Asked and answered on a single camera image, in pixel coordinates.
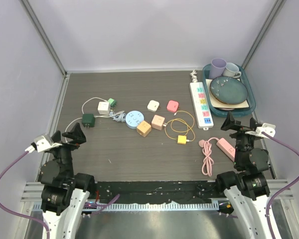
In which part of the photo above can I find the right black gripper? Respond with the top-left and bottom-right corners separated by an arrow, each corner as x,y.
221,111 -> 262,167

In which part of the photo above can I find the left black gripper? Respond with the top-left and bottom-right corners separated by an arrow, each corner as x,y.
51,121 -> 86,180

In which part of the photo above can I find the dark green cube socket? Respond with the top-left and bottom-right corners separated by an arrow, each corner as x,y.
81,114 -> 95,128

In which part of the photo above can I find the white multicolour power strip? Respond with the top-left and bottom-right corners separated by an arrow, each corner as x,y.
189,70 -> 214,130

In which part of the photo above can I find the orange cube socket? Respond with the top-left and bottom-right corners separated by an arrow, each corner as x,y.
137,120 -> 151,137

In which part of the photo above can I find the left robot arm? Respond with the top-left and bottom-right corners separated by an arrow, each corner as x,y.
34,123 -> 96,239

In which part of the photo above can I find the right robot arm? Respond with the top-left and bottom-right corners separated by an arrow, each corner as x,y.
215,112 -> 281,239

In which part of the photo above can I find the green plug adapter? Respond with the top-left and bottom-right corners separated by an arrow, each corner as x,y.
108,98 -> 117,108

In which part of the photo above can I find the pink power strip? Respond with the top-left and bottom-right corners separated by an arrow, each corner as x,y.
216,138 -> 235,162

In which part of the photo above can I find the cream square plate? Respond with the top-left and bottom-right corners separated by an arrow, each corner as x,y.
205,79 -> 249,109

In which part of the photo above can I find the dark blue plate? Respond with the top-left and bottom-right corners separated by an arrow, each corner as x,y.
209,76 -> 248,105

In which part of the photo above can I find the white cube socket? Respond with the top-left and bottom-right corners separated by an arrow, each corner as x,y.
97,101 -> 111,115

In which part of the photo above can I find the grey blue mug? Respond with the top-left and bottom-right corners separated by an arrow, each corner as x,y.
222,62 -> 242,79

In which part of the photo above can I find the yellow charger block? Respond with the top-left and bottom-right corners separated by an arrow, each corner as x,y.
177,135 -> 187,145

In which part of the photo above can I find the purple cup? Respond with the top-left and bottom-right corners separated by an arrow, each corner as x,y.
209,58 -> 227,79

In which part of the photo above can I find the round light blue socket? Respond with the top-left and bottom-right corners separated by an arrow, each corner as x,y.
125,111 -> 144,129

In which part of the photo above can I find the red pink flat charger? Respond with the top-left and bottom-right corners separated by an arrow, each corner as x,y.
166,100 -> 179,113

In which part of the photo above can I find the pink cube socket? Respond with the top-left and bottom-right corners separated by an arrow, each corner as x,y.
151,115 -> 166,130

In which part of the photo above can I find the white flat charger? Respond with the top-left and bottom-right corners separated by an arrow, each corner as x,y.
147,100 -> 160,112

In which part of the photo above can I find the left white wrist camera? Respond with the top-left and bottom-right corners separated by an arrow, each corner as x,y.
25,134 -> 62,153

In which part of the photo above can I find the pink coiled cord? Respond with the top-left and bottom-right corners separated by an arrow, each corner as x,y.
198,137 -> 220,177

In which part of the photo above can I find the black mounting base plate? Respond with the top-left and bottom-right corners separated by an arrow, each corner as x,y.
95,180 -> 225,204

